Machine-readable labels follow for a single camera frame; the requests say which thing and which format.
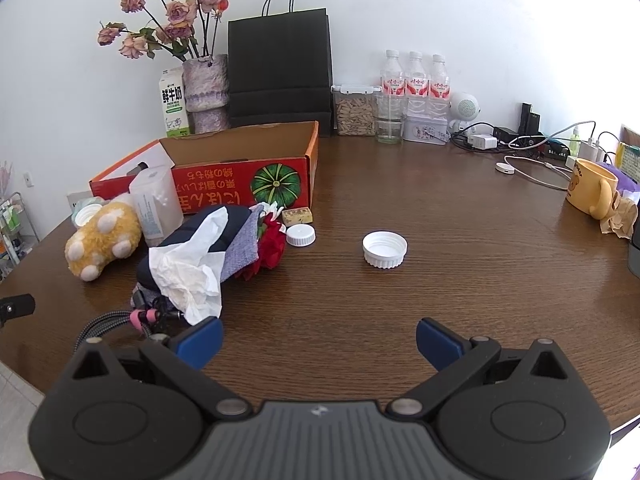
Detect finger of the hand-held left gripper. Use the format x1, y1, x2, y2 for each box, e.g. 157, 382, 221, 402
0, 293, 37, 331

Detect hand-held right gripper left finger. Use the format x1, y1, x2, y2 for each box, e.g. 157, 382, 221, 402
72, 317, 254, 419

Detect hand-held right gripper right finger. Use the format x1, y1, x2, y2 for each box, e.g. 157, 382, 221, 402
386, 317, 569, 419

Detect white tissue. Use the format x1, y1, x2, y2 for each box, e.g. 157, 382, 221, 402
148, 195, 230, 326

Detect purple linen pouch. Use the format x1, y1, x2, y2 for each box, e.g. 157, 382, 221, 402
220, 205, 263, 281

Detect yellow and white plush toy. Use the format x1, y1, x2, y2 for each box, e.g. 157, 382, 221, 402
65, 199, 143, 281

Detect large white bottle cap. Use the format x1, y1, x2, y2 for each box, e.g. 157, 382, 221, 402
362, 230, 408, 269

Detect dark blue zip case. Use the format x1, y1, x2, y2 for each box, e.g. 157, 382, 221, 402
136, 205, 253, 291

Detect red rose hair clip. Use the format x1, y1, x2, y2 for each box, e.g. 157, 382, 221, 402
235, 199, 287, 281

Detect small white bottle cap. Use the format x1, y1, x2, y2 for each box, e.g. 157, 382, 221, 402
285, 223, 317, 247

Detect white translucent cylinder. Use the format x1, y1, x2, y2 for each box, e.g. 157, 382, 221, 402
129, 165, 185, 247

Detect red cardboard box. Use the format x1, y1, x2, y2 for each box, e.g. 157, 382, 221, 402
90, 120, 320, 211

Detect clear container of wooden pegs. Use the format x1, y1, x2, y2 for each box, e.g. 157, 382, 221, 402
331, 84, 380, 137

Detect crumpled green white bag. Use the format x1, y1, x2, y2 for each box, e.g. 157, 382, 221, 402
71, 198, 111, 228

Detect white vented device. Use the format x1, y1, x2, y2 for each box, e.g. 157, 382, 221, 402
66, 190, 93, 216

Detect white printed tin box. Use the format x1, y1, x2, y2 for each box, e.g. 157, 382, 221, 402
402, 115, 449, 146

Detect yellow mug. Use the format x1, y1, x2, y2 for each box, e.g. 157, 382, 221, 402
566, 157, 621, 220

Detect clear drinking glass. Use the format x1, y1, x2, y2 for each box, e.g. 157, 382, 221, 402
375, 92, 405, 144

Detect crumpled beige paper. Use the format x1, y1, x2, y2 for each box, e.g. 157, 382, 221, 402
601, 195, 636, 239

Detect white green milk carton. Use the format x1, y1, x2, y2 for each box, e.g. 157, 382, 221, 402
158, 66, 191, 138

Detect black upright boxes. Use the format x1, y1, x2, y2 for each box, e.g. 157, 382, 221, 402
519, 103, 541, 136

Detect purple cloth item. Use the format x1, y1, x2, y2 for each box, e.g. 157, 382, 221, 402
600, 160, 640, 193

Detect purple textured vase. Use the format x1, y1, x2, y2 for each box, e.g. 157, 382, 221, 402
181, 54, 232, 134

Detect yellow green box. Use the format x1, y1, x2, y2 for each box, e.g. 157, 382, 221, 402
615, 125, 640, 183

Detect black paper bag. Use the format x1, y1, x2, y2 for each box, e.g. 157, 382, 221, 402
227, 0, 335, 137

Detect dried pink rose bouquet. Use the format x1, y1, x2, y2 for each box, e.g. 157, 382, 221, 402
97, 0, 231, 61

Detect wire storage rack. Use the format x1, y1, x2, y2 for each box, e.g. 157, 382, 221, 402
0, 191, 41, 281

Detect black cable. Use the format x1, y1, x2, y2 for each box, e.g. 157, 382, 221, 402
72, 305, 191, 356

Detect white cable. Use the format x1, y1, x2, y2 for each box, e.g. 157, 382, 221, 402
505, 155, 576, 191

